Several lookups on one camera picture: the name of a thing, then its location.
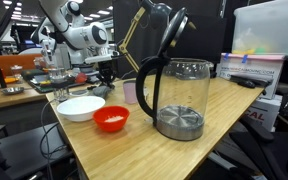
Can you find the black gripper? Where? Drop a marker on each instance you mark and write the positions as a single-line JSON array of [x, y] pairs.
[[107, 70]]

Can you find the grey cloth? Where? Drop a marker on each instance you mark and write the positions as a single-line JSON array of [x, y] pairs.
[[100, 92]]

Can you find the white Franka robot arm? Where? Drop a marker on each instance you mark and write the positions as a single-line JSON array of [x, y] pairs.
[[80, 35]]

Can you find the pink cup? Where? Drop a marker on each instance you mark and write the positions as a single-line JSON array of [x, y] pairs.
[[130, 93]]

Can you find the white bowl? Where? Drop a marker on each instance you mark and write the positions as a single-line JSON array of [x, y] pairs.
[[80, 108]]

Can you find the red bowl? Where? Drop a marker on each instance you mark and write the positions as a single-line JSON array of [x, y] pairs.
[[99, 123]]

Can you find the yellow toy block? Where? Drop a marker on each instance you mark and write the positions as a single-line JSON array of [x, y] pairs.
[[44, 84]]

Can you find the dark metal tray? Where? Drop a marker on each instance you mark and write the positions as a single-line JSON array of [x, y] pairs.
[[37, 88]]

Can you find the glass electric kettle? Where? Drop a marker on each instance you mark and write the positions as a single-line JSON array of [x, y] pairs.
[[180, 123]]

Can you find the glass jar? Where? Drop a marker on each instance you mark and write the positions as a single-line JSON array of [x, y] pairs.
[[16, 71]]

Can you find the small metal dish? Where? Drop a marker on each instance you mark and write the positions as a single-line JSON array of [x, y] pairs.
[[12, 90]]

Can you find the black curtain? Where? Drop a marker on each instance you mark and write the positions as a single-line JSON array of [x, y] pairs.
[[200, 40]]

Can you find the wooden side table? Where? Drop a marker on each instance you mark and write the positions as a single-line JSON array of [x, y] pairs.
[[4, 100]]

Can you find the orange partition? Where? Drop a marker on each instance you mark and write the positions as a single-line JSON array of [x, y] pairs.
[[4, 61]]

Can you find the black padded seat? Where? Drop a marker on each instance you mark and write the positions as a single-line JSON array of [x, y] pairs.
[[24, 150]]

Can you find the black stapler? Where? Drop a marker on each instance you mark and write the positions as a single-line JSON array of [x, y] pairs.
[[247, 81]]

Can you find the white cardboard box pink top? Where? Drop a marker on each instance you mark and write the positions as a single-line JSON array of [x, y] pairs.
[[250, 68]]

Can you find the white cardboard box red print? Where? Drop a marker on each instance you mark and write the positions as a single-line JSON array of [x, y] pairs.
[[265, 113]]

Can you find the clear plastic storage bin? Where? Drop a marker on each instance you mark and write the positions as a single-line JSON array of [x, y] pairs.
[[267, 30]]

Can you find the black office chair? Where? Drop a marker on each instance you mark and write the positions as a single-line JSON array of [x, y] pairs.
[[267, 150]]

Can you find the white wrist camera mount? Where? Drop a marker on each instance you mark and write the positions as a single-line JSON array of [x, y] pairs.
[[100, 58]]

